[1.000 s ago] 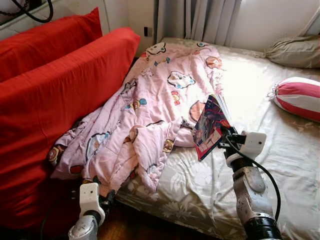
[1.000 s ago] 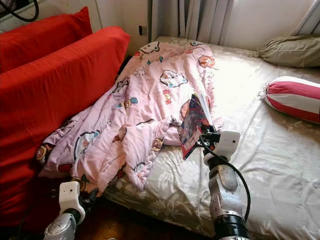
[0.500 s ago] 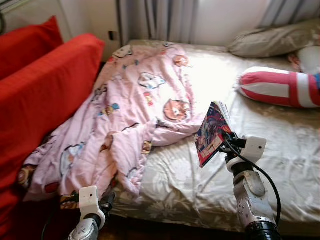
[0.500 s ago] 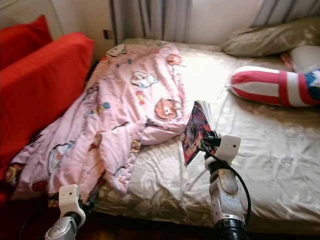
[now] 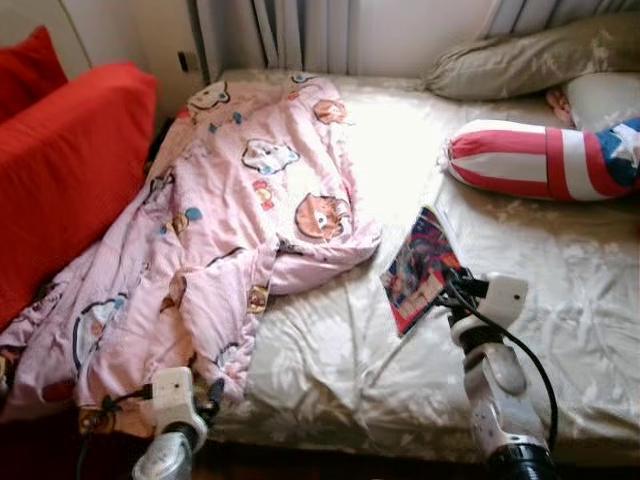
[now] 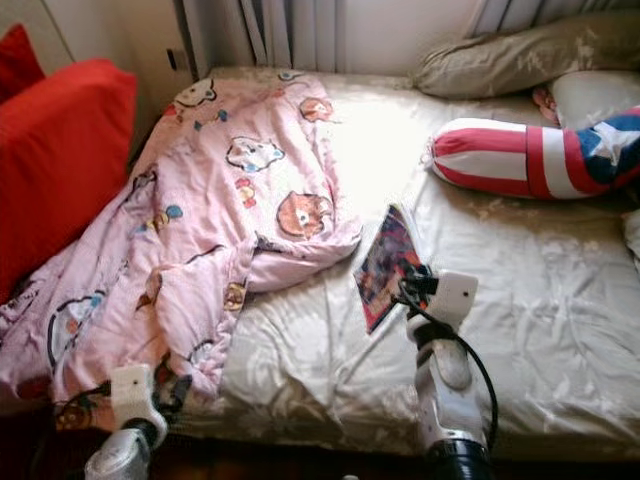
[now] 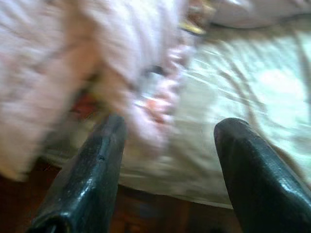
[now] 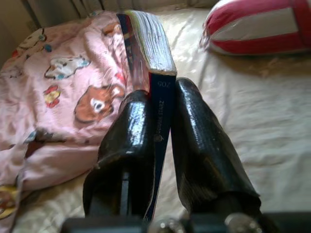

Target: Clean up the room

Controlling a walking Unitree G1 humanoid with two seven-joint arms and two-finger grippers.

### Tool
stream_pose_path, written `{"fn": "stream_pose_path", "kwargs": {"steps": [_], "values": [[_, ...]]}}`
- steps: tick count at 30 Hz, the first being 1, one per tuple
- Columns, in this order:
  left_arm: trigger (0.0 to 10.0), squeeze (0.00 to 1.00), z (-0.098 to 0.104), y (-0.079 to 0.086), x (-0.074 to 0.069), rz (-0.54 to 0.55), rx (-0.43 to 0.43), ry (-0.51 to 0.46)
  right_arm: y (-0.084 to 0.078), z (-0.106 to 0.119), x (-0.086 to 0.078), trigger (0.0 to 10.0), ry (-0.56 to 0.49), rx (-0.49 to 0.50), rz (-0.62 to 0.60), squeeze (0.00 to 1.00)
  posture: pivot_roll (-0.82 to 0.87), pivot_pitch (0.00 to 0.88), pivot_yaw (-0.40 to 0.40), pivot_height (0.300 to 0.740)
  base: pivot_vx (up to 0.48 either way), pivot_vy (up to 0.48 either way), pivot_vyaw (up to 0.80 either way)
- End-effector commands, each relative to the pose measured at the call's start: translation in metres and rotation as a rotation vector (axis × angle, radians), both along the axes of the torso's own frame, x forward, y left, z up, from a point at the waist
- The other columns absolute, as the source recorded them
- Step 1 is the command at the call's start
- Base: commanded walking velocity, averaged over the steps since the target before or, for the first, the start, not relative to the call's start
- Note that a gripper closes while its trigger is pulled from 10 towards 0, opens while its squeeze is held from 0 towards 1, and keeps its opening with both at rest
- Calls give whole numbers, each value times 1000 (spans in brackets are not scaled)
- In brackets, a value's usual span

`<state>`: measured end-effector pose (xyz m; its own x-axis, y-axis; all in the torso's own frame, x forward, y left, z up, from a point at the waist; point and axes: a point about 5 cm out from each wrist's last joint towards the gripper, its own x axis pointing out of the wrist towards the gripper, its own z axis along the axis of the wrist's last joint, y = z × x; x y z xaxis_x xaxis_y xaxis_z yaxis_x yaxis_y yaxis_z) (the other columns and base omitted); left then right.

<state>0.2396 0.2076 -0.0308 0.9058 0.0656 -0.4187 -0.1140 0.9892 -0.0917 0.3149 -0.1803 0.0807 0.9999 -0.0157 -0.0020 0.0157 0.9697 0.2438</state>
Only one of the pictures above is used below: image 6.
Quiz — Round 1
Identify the white pillow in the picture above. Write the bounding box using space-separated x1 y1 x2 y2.
550 70 640 131

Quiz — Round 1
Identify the grey curtain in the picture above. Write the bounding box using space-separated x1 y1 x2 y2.
465 0 640 36
175 0 341 79

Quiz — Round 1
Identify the pink cartoon print blanket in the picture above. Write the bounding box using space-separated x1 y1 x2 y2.
0 72 363 411

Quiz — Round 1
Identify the red white blue star bolster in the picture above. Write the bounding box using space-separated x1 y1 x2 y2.
428 105 640 199

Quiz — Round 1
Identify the red pillow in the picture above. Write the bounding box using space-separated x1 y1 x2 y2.
0 58 139 301
0 22 41 101

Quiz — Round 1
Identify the bed with grey floral sheet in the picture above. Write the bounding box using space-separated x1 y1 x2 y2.
160 65 640 461

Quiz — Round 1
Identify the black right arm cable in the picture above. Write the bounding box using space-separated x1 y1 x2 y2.
400 298 501 451

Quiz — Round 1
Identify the colourful comic book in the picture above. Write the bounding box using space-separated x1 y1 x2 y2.
355 203 426 336

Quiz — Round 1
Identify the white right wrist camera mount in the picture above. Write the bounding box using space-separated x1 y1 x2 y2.
428 270 479 329

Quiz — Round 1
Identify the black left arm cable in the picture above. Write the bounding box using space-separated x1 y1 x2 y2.
58 383 117 431

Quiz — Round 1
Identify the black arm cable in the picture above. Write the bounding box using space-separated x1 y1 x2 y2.
58 383 117 431
400 298 501 451

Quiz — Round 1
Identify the grey floral pillow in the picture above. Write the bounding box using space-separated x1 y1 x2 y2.
413 10 640 99

